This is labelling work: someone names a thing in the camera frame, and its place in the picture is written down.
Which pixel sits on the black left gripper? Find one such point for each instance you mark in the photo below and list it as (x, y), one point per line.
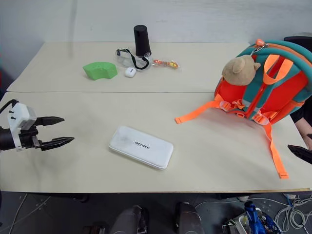
(29, 139)

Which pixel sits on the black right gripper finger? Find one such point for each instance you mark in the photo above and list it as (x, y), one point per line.
(309, 136)
(304, 153)

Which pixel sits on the orange and teal backpack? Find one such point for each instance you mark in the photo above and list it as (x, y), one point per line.
(280, 81)

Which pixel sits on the white rectangular case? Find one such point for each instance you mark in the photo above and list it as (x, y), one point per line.
(141, 147)

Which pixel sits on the white earbud case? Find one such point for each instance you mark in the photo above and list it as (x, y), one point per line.
(130, 72)

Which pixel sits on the black bulky shape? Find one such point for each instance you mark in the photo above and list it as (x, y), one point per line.
(303, 117)

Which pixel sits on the green curved foam block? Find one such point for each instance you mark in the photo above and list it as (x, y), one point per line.
(100, 70)

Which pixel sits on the blue patterned bag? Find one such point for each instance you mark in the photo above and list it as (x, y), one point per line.
(258, 219)

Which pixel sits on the tan plush bear head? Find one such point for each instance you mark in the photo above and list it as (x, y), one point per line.
(240, 70)

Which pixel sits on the clear safety goggles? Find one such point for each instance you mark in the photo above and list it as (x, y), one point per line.
(132, 61)

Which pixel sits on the dark rounded shape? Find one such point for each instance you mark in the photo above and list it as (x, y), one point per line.
(189, 218)
(130, 220)

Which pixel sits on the black cylindrical speaker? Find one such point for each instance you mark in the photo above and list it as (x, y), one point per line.
(142, 40)

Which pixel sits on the orange candy packet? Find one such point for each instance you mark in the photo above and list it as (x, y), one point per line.
(165, 64)

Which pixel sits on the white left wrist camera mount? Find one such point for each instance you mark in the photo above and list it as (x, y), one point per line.
(22, 114)

